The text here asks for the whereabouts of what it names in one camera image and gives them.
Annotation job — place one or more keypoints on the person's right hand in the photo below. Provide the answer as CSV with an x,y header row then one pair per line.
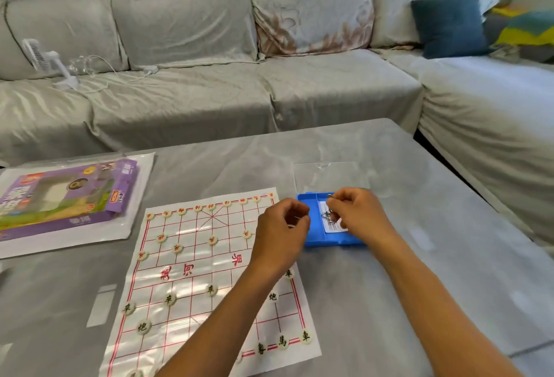
x,y
361,212

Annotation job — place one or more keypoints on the person's left hand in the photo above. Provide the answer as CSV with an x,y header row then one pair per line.
x,y
277,238

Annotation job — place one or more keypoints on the person's left fingers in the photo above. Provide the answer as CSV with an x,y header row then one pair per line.
x,y
296,212

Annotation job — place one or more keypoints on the person's right fingers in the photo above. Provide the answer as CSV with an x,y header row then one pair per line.
x,y
339,201

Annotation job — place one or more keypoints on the person's right forearm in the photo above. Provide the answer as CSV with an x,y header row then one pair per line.
x,y
433,307

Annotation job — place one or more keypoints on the person's left forearm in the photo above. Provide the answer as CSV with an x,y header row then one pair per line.
x,y
225,324

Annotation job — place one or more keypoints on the white paper card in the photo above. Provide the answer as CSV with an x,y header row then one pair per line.
x,y
333,226

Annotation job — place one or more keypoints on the blue plastic tray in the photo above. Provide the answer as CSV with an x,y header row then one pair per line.
x,y
314,238

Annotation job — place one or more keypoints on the clear plastic lid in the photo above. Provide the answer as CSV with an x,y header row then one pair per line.
x,y
320,175

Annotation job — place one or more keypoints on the white paper chess board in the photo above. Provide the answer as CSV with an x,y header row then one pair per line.
x,y
190,268

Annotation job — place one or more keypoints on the grey covered corner sofa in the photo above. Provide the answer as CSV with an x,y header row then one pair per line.
x,y
303,87

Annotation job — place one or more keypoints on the group of red-marked chess pieces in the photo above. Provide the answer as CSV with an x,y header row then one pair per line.
x,y
177,248

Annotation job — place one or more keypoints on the group of black-marked chess pieces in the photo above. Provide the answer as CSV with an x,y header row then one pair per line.
x,y
169,299

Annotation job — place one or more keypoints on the floral patterned pillow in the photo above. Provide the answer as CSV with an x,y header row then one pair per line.
x,y
311,17

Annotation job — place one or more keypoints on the grey sofa back cushion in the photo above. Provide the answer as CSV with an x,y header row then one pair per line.
x,y
394,17
181,26
60,30

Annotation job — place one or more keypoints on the white charger plug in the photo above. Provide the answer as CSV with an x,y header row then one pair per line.
x,y
151,70

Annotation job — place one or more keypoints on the dark blue throw pillow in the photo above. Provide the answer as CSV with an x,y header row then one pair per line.
x,y
450,24

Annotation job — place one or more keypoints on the clear plastic bag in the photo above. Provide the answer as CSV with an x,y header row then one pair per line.
x,y
86,244

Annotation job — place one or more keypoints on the purple cardboard game box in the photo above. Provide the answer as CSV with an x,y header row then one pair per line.
x,y
65,203

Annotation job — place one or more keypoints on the yellow and teal blanket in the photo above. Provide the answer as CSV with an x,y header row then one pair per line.
x,y
528,28

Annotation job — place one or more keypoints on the small white desk fan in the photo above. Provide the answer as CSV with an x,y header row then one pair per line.
x,y
41,54

